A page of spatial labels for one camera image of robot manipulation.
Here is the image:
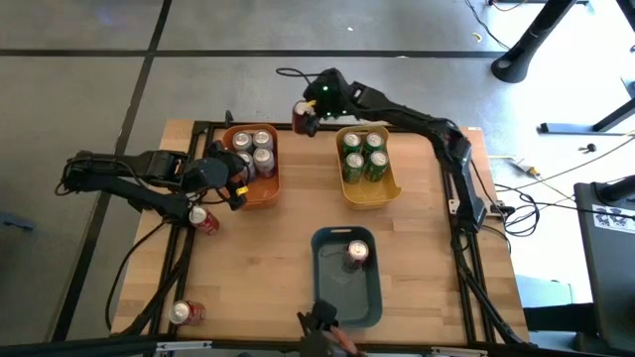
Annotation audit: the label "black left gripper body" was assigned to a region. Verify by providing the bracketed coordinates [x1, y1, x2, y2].
[184, 153, 239, 196]

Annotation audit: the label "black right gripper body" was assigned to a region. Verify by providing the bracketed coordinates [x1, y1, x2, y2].
[302, 67, 360, 121]

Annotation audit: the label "red soda can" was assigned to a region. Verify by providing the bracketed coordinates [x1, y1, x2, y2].
[291, 100, 318, 136]
[345, 239, 371, 272]
[188, 205, 221, 236]
[168, 298, 206, 327]

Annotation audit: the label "silver soda can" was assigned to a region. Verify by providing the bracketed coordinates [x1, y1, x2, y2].
[236, 151, 258, 182]
[251, 129, 275, 151]
[231, 130, 254, 153]
[252, 147, 277, 179]

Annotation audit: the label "teal plastic bin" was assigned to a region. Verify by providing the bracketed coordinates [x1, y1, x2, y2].
[310, 225, 384, 329]

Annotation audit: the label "orange plastic bin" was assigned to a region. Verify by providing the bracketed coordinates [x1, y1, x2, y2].
[220, 122, 282, 210]

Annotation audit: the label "yellow plastic bin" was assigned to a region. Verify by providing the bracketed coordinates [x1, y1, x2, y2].
[334, 124, 403, 211]

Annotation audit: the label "black and red object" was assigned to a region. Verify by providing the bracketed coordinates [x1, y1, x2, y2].
[296, 298, 359, 357]

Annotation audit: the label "black stand leg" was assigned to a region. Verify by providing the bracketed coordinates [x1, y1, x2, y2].
[490, 0, 579, 84]
[616, 0, 635, 32]

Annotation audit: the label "yellow tipped tool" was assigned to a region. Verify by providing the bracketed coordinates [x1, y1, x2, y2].
[513, 159, 543, 179]

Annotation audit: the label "black stand foot bar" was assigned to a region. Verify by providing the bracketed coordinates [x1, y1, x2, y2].
[539, 96, 635, 135]

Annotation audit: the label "light grey box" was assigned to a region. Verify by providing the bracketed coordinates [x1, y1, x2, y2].
[515, 275, 576, 305]

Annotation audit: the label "white marker label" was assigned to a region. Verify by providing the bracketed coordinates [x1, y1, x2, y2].
[591, 203, 635, 234]

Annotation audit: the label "black aluminium table frame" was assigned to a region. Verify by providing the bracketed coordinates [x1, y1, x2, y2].
[118, 120, 532, 348]

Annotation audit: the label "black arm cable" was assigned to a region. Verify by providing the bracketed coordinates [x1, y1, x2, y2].
[103, 220, 168, 331]

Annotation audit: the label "white metal bracket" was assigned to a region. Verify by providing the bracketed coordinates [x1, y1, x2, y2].
[156, 340, 213, 353]
[430, 346, 488, 357]

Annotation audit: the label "black cable bundle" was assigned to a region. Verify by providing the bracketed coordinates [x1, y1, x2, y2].
[488, 182, 542, 239]

